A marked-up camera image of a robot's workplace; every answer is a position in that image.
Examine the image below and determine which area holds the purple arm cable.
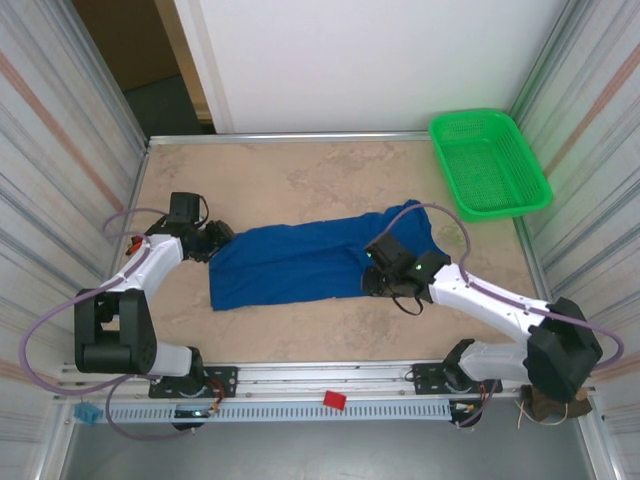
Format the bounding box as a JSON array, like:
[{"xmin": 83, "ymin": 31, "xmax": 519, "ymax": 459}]
[
  {"xmin": 382, "ymin": 201, "xmax": 625, "ymax": 430},
  {"xmin": 19, "ymin": 207, "xmax": 194, "ymax": 441}
]

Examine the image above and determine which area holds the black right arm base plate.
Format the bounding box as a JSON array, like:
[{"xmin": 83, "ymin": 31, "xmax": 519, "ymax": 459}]
[{"xmin": 410, "ymin": 360, "xmax": 503, "ymax": 396}]

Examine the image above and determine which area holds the wide aluminium mounting rail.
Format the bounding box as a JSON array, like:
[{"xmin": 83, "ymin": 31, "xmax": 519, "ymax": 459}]
[{"xmin": 57, "ymin": 357, "xmax": 599, "ymax": 401}]

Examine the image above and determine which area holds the brown cardboard box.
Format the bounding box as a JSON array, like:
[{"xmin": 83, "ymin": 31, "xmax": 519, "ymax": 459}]
[{"xmin": 72, "ymin": 0, "xmax": 182, "ymax": 94}]

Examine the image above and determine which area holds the thin aluminium table edge rail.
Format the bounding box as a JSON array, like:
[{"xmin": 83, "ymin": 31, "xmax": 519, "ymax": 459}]
[{"xmin": 147, "ymin": 130, "xmax": 431, "ymax": 147}]

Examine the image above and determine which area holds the blue printed t-shirt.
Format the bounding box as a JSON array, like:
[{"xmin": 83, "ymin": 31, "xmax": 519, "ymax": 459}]
[{"xmin": 207, "ymin": 198, "xmax": 451, "ymax": 312}]

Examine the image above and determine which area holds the thin black cable loop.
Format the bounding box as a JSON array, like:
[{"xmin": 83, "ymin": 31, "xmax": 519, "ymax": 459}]
[{"xmin": 392, "ymin": 294, "xmax": 424, "ymax": 316}]

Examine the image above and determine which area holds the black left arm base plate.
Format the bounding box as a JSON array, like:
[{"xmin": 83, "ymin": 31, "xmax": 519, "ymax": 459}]
[{"xmin": 148, "ymin": 366, "xmax": 239, "ymax": 400}]

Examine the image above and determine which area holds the green plastic basket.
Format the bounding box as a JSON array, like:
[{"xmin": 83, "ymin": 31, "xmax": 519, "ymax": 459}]
[{"xmin": 428, "ymin": 108, "xmax": 554, "ymax": 224}]

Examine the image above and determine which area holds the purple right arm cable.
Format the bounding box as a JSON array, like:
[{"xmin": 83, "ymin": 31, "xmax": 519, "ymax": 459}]
[{"xmin": 382, "ymin": 201, "xmax": 625, "ymax": 430}]

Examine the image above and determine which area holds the slotted pale cable duct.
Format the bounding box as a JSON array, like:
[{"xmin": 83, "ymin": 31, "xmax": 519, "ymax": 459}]
[{"xmin": 94, "ymin": 401, "xmax": 454, "ymax": 425}]

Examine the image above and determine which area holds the brown cloth pouch with string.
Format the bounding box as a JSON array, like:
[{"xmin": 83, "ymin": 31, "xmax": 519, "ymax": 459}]
[{"xmin": 517, "ymin": 384, "xmax": 595, "ymax": 427}]

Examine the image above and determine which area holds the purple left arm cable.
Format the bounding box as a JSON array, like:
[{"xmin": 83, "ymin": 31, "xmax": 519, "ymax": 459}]
[{"xmin": 19, "ymin": 207, "xmax": 194, "ymax": 441}]

